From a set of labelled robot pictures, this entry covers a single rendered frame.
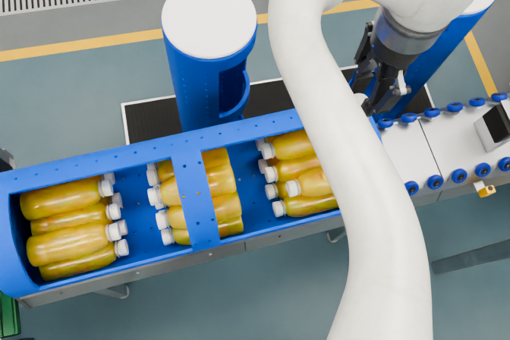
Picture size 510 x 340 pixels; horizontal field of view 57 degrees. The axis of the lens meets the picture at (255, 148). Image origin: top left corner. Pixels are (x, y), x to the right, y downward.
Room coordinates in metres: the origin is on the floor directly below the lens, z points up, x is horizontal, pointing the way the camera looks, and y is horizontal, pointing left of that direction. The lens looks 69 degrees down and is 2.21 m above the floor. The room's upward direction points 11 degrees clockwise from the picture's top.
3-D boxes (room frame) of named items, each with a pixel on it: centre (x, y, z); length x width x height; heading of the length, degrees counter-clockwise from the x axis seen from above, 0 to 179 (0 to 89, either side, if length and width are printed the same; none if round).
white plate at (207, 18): (0.82, 0.20, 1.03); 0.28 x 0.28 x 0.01
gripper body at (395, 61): (0.42, -0.17, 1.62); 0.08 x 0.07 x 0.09; 25
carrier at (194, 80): (0.82, 0.20, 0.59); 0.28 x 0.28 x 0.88
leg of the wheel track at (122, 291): (0.05, 0.45, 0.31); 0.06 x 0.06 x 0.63; 25
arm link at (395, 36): (0.42, -0.17, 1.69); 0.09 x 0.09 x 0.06
